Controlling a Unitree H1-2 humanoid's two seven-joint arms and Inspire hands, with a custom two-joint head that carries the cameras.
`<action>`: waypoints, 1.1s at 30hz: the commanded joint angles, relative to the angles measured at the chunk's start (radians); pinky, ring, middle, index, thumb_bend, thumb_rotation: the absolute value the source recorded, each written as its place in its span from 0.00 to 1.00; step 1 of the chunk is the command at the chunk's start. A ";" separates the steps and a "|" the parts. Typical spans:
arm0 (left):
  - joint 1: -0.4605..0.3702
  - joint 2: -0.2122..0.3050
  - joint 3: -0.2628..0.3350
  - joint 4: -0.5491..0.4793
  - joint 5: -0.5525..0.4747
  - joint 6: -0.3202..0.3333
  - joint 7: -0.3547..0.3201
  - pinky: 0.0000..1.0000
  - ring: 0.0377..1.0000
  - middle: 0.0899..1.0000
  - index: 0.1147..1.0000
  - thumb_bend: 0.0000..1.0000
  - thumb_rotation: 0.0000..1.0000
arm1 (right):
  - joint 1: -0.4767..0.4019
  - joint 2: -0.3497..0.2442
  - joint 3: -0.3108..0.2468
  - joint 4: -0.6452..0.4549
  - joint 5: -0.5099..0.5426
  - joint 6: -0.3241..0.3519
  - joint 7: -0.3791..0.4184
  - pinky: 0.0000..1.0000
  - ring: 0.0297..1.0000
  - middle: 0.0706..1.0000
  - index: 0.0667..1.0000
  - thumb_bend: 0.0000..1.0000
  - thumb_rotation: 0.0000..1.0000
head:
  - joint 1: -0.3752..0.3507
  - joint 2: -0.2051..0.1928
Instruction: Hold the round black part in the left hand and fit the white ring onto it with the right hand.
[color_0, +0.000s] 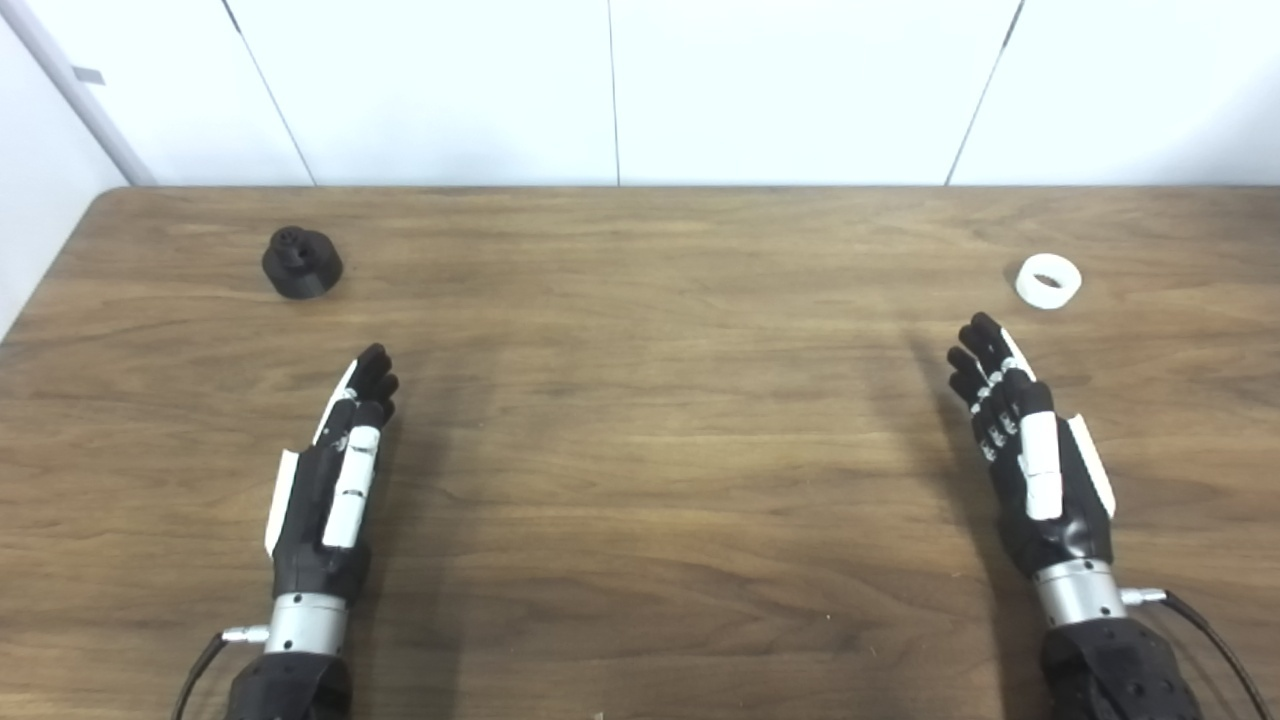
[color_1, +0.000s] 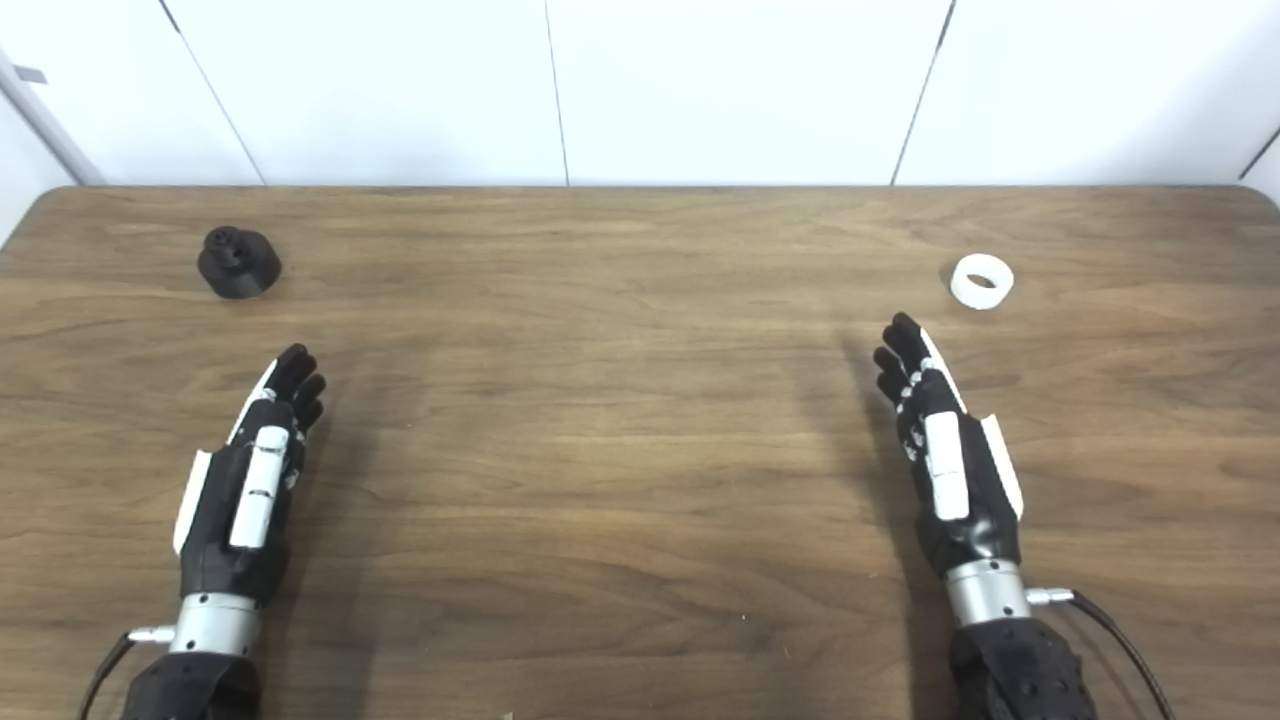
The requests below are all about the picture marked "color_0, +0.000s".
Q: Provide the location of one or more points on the round black gear part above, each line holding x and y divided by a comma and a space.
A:
305, 272

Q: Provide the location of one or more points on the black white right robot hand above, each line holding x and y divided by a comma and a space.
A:
1070, 500

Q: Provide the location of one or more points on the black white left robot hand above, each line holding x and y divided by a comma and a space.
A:
305, 500

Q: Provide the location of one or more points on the gray wall post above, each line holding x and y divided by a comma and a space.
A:
80, 95

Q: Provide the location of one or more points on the gray tape on post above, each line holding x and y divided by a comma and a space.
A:
88, 75

